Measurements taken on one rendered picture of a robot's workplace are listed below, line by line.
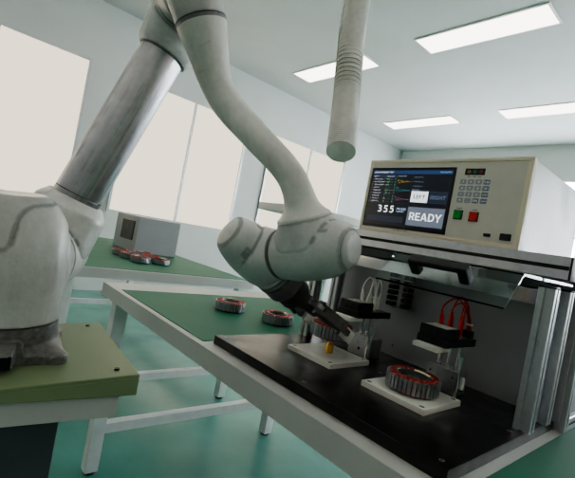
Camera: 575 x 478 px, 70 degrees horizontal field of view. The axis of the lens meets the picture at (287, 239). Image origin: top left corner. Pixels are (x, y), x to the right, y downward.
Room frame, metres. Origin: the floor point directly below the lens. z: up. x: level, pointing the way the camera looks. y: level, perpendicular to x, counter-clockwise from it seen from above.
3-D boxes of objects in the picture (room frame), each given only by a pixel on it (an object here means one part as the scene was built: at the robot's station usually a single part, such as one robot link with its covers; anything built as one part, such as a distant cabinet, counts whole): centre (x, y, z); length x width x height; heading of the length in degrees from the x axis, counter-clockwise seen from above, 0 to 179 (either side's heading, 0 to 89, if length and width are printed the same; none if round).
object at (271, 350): (0.98, -0.25, 0.76); 0.64 x 0.47 x 0.02; 41
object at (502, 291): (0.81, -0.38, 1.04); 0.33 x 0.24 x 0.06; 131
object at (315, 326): (1.06, -0.16, 0.84); 0.11 x 0.11 x 0.04
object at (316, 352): (1.06, -0.16, 0.78); 0.15 x 0.15 x 0.01; 41
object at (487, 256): (1.18, -0.48, 1.09); 0.68 x 0.44 x 0.05; 41
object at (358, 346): (1.15, -0.27, 0.80); 0.08 x 0.05 x 0.06; 41
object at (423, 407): (0.87, -0.32, 0.78); 0.15 x 0.15 x 0.01; 41
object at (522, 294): (1.03, -0.31, 1.03); 0.62 x 0.01 x 0.03; 41
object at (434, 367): (0.97, -0.43, 0.80); 0.08 x 0.05 x 0.06; 41
